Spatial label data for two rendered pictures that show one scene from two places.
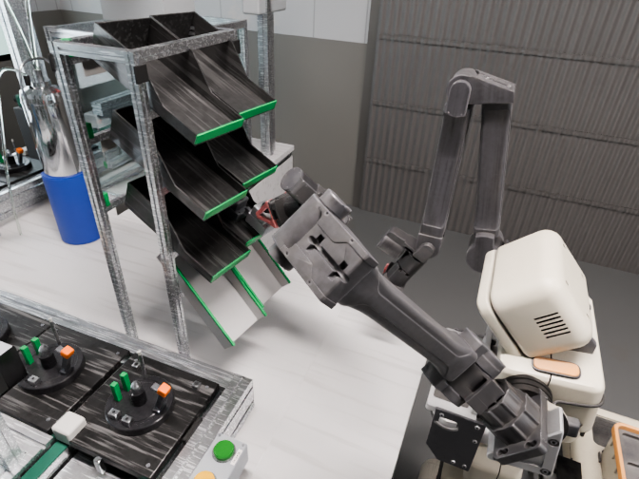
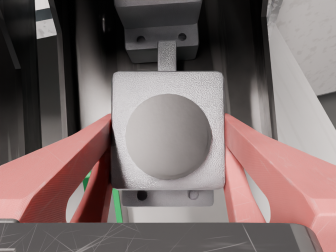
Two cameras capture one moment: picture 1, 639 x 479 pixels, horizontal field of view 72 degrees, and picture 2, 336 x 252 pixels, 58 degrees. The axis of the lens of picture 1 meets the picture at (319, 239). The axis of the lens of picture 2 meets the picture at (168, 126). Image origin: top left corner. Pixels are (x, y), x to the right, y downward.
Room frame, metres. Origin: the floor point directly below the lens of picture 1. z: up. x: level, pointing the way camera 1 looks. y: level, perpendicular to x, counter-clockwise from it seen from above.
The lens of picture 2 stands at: (0.94, 0.09, 1.38)
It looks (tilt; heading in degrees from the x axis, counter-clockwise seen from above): 62 degrees down; 62
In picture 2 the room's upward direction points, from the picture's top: 6 degrees counter-clockwise
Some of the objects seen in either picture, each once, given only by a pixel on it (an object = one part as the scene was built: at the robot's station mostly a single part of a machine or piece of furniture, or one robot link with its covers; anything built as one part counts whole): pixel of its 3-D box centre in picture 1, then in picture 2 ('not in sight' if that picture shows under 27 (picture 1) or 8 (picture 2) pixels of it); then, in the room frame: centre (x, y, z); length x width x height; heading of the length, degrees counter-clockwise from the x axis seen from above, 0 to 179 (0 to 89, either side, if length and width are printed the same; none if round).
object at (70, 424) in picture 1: (69, 428); not in sight; (0.55, 0.49, 0.97); 0.05 x 0.05 x 0.04; 70
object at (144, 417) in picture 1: (140, 404); not in sight; (0.61, 0.37, 0.98); 0.14 x 0.14 x 0.02
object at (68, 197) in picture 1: (75, 203); not in sight; (1.44, 0.92, 1.00); 0.16 x 0.16 x 0.27
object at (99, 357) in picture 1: (47, 357); not in sight; (0.69, 0.61, 1.01); 0.24 x 0.24 x 0.13; 70
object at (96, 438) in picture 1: (142, 410); not in sight; (0.61, 0.37, 0.96); 0.24 x 0.24 x 0.02; 70
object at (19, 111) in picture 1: (31, 126); not in sight; (1.72, 1.18, 1.18); 0.07 x 0.07 x 0.26; 70
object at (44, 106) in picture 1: (50, 117); not in sight; (1.44, 0.92, 1.32); 0.14 x 0.14 x 0.38
